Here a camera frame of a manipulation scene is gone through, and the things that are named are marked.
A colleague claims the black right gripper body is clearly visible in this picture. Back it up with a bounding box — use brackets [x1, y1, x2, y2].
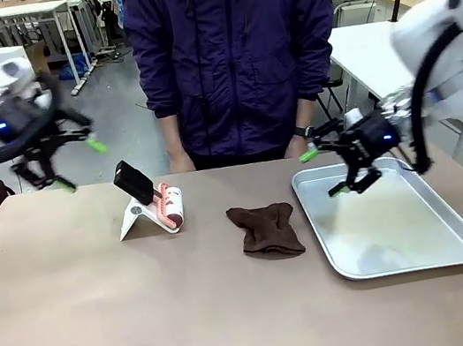
[336, 108, 406, 168]

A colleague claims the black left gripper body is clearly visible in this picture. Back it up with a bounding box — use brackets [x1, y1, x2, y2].
[0, 92, 53, 151]

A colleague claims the dark brown cloth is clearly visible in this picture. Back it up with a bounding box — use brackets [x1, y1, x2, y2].
[224, 195, 308, 267]

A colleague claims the pink lint roller black handle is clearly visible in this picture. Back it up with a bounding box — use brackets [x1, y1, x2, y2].
[110, 149, 191, 240]

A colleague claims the person's left forearm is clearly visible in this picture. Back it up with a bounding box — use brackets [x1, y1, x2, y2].
[289, 94, 319, 131]

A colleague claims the person's right forearm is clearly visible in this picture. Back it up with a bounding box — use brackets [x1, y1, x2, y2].
[158, 112, 189, 155]

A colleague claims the person's left hand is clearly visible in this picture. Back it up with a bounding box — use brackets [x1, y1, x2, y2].
[280, 133, 315, 160]

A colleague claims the person's right hand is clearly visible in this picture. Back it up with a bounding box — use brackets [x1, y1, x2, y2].
[165, 143, 198, 177]

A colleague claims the black wrist watch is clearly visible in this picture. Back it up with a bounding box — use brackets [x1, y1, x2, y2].
[293, 123, 315, 141]

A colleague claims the silver metal tray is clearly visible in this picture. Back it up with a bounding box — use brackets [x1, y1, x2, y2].
[288, 140, 463, 291]

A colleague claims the blue plastic bag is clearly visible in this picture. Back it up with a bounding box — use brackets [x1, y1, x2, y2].
[57, 52, 92, 84]

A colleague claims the brown cardboard box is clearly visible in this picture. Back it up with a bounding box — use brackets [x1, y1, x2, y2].
[25, 40, 52, 79]

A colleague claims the white box appliance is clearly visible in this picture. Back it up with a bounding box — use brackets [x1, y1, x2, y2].
[0, 41, 31, 68]

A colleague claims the large white table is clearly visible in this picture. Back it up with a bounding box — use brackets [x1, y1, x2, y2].
[322, 14, 427, 120]

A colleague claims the white folded roller stand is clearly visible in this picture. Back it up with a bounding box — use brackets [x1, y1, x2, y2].
[113, 190, 183, 244]

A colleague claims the white desk with metal legs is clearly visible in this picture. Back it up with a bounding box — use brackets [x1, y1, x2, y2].
[0, 0, 87, 110]

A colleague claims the person in navy jacket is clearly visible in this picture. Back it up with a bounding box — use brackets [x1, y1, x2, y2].
[118, 0, 362, 184]

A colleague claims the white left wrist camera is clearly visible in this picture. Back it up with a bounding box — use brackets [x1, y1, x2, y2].
[0, 54, 36, 91]

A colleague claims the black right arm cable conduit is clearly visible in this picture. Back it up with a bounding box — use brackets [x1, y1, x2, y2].
[391, 22, 463, 177]

